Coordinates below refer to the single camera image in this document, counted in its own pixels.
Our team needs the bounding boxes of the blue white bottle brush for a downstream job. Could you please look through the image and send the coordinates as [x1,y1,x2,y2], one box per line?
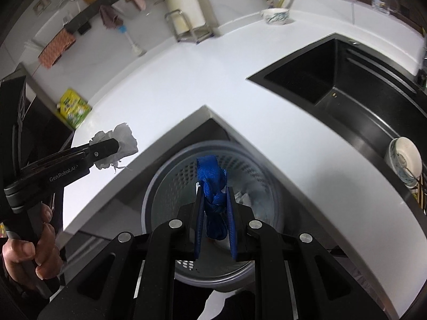
[118,25,146,57]

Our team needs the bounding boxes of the person's left hand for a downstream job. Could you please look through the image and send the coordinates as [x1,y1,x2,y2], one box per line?
[2,204,63,290]

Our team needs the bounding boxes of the brown hanging cloth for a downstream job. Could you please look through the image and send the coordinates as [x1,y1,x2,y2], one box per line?
[99,5,124,29]

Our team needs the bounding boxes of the white dishes in sink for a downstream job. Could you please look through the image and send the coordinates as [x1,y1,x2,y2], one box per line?
[384,137,423,189]

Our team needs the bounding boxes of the clear glass measuring cup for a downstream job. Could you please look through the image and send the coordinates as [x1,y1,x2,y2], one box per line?
[371,0,400,15]

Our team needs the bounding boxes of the patterned ceramic bowl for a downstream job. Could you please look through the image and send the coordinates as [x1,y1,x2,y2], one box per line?
[260,8,290,25]

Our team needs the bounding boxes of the blue ribbon scrap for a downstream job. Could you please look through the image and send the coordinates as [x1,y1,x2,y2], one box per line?
[197,155,228,241]

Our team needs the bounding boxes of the black kitchen sink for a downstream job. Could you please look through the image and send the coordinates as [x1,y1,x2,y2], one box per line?
[246,33,427,221]

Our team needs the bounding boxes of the green yellow refill pouch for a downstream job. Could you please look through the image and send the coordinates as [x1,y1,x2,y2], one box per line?
[57,87,92,129]

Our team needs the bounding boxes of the grey perforated trash bin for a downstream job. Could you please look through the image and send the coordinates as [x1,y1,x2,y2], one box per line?
[141,140,284,291]

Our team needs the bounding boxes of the orange wavy sponge cloth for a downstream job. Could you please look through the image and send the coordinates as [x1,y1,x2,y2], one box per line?
[38,28,76,69]

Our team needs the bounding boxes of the white cutting board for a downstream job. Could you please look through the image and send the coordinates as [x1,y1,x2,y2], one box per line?
[156,0,223,38]

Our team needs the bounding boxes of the white receipt paper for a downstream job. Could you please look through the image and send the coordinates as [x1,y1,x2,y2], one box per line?
[235,191,268,222]

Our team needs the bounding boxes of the black wall rail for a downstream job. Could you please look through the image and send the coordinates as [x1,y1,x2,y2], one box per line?
[64,0,119,34]

